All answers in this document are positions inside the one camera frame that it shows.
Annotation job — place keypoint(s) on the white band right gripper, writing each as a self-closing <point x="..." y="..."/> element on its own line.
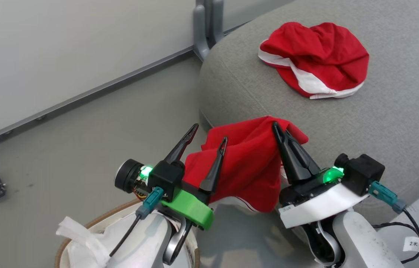
<point x="317" y="206"/>

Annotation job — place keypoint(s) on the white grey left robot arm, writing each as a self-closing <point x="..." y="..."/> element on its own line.
<point x="146" y="238"/>

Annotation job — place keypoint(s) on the grey fabric sofa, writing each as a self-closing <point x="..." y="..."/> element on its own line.
<point x="399" y="123"/>

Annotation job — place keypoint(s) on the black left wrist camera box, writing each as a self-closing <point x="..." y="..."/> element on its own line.
<point x="166" y="176"/>

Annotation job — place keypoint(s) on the white fabric basket liner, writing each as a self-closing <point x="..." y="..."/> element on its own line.
<point x="83" y="238"/>

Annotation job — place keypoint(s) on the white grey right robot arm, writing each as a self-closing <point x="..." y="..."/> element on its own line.
<point x="361" y="245"/>

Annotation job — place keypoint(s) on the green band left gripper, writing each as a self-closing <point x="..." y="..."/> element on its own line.
<point x="192" y="208"/>

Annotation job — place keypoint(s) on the grey metal partition rail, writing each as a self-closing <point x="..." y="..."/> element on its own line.
<point x="83" y="96"/>

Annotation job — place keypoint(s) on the small grey levelling foot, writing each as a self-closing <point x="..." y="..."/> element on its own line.
<point x="40" y="118"/>
<point x="7" y="132"/>

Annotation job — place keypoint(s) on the red garment with white trim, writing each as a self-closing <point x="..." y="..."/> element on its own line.
<point x="324" y="52"/>

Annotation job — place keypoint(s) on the white basket with brown rim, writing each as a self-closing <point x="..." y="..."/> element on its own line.
<point x="112" y="213"/>

